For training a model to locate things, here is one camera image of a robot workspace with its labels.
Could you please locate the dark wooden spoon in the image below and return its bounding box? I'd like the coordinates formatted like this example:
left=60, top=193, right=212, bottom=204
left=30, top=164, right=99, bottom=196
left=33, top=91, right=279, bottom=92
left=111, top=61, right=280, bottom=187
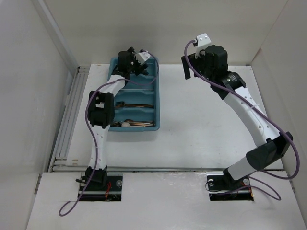
left=124, top=119, right=154, bottom=124

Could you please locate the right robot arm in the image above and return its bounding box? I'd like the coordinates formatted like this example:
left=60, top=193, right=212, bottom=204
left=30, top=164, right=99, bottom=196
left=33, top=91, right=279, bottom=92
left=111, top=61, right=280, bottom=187
left=181, top=45, right=294, bottom=189

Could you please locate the white plastic spoon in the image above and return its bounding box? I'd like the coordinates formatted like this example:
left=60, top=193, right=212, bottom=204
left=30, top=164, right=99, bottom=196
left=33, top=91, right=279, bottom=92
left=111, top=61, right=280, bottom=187
left=121, top=121, right=154, bottom=127

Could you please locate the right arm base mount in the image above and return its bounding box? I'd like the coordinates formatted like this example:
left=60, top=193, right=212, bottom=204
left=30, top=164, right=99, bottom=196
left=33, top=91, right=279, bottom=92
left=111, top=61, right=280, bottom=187
left=206, top=174, right=254, bottom=201

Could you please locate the aluminium frame rail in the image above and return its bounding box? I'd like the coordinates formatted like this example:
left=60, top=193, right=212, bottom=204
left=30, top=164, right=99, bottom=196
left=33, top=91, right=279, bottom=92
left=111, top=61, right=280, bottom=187
left=47, top=66, right=90, bottom=173

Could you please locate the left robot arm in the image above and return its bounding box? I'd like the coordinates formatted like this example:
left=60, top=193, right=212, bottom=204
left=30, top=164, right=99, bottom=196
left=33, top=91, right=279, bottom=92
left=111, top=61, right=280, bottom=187
left=84, top=47, right=151, bottom=190

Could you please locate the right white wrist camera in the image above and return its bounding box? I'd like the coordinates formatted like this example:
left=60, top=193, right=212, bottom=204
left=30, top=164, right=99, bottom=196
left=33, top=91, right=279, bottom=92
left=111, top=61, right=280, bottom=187
left=193, top=33, right=212, bottom=58

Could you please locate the copper fork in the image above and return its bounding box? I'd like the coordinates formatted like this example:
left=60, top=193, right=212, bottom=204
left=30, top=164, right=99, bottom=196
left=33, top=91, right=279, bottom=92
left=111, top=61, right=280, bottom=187
left=115, top=104, right=154, bottom=109
left=115, top=101, right=154, bottom=108

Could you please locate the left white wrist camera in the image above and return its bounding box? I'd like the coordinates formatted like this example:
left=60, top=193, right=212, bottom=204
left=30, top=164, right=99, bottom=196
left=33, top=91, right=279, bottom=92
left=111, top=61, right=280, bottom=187
left=135, top=51, right=151, bottom=65

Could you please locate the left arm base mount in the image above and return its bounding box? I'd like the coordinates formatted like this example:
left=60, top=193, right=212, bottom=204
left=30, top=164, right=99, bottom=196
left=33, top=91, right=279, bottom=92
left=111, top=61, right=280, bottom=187
left=80, top=173, right=123, bottom=202

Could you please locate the blue plastic cutlery tray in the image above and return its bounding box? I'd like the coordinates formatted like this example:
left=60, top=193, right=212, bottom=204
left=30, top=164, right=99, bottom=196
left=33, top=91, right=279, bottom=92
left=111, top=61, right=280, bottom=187
left=109, top=57, right=160, bottom=132

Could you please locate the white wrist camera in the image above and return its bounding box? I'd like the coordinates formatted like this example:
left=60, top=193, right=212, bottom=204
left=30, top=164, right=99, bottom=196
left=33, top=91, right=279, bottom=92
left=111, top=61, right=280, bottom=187
left=135, top=51, right=151, bottom=65
left=193, top=33, right=212, bottom=58

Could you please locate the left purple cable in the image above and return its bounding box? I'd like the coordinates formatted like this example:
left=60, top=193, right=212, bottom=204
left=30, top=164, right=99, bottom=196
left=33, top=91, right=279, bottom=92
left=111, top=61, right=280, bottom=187
left=59, top=49, right=161, bottom=216

